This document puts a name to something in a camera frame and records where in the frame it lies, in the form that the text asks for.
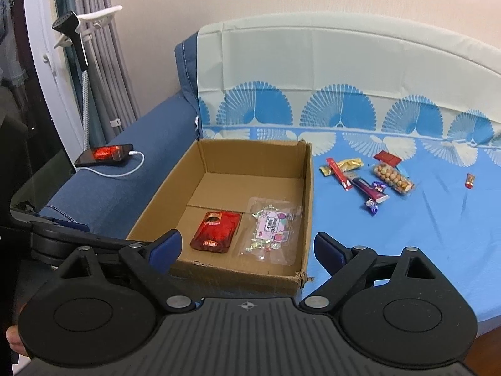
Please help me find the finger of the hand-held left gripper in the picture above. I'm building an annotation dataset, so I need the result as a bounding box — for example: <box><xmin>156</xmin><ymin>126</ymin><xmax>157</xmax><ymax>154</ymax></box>
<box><xmin>74</xmin><ymin>233</ymin><xmax>132</xmax><ymax>252</ymax></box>
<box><xmin>39</xmin><ymin>219</ymin><xmax>90</xmax><ymax>233</ymax></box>

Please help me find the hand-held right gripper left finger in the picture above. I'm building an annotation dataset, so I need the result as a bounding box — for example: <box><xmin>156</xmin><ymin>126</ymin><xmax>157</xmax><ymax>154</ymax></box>
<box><xmin>51</xmin><ymin>229</ymin><xmax>196</xmax><ymax>314</ymax></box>

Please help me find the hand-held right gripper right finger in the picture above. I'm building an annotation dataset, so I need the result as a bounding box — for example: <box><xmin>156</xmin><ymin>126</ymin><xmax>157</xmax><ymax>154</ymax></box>
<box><xmin>299</xmin><ymin>232</ymin><xmax>441</xmax><ymax>314</ymax></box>

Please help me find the dark purple snack bar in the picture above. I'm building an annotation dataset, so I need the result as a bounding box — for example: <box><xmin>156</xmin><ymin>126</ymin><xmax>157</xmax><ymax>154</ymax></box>
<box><xmin>351</xmin><ymin>177</ymin><xmax>389</xmax><ymax>204</ymax></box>

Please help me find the clear bag of coated peanuts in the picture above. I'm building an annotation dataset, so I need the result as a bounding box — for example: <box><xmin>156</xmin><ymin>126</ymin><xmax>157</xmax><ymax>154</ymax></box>
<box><xmin>372</xmin><ymin>163</ymin><xmax>416</xmax><ymax>196</ymax></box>

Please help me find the cardboard box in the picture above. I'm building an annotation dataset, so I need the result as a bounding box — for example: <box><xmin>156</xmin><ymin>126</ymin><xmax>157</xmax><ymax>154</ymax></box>
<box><xmin>126</xmin><ymin>138</ymin><xmax>315</xmax><ymax>297</ymax></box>

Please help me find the person's left hand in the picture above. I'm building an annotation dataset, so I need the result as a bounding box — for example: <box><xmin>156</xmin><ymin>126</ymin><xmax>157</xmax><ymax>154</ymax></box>
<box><xmin>6</xmin><ymin>324</ymin><xmax>27</xmax><ymax>358</ymax></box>

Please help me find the large red snack packet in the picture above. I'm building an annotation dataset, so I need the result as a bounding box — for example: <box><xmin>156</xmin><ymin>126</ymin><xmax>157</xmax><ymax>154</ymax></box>
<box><xmin>190</xmin><ymin>210</ymin><xmax>242</xmax><ymax>254</ymax></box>

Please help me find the clear bag of wrapped candies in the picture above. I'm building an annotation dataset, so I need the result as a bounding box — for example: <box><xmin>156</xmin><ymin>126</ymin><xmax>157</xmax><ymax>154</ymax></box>
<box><xmin>240</xmin><ymin>199</ymin><xmax>303</xmax><ymax>261</ymax></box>

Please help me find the blue fan-print bedsheet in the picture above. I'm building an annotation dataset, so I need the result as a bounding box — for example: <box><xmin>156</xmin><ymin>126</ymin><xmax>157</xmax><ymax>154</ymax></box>
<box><xmin>196</xmin><ymin>15</ymin><xmax>501</xmax><ymax>322</ymax></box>

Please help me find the red stick snack packet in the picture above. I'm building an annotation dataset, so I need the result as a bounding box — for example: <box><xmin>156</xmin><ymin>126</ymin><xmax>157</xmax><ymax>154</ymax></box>
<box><xmin>327</xmin><ymin>158</ymin><xmax>353</xmax><ymax>191</ymax></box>

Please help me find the black smartphone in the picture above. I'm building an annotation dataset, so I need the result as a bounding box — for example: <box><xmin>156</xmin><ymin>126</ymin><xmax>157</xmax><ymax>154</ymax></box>
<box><xmin>74</xmin><ymin>144</ymin><xmax>134</xmax><ymax>168</ymax></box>

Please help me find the gold foil snack packet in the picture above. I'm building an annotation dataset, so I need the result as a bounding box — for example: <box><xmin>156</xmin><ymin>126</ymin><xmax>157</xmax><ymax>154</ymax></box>
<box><xmin>319</xmin><ymin>158</ymin><xmax>363</xmax><ymax>178</ymax></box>

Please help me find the blue denim bed cover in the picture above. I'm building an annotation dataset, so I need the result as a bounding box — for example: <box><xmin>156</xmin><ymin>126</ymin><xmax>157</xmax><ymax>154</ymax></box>
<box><xmin>39</xmin><ymin>31</ymin><xmax>202</xmax><ymax>239</ymax></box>

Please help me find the grey curtain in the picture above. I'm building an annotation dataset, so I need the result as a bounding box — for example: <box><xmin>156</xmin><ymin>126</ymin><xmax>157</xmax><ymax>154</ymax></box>
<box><xmin>66</xmin><ymin>0</ymin><xmax>139</xmax><ymax>145</ymax></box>

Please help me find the white framed window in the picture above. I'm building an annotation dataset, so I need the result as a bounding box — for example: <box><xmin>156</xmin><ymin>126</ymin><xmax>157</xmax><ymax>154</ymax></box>
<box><xmin>0</xmin><ymin>0</ymin><xmax>85</xmax><ymax>189</ymax></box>

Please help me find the phone holder stand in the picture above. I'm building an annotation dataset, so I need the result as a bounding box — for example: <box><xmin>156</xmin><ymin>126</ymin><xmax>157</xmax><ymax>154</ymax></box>
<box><xmin>52</xmin><ymin>11</ymin><xmax>96</xmax><ymax>151</ymax></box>

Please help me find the smartphone with white cable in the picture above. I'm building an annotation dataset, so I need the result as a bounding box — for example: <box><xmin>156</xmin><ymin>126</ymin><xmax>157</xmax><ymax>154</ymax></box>
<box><xmin>80</xmin><ymin>149</ymin><xmax>145</xmax><ymax>178</ymax></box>

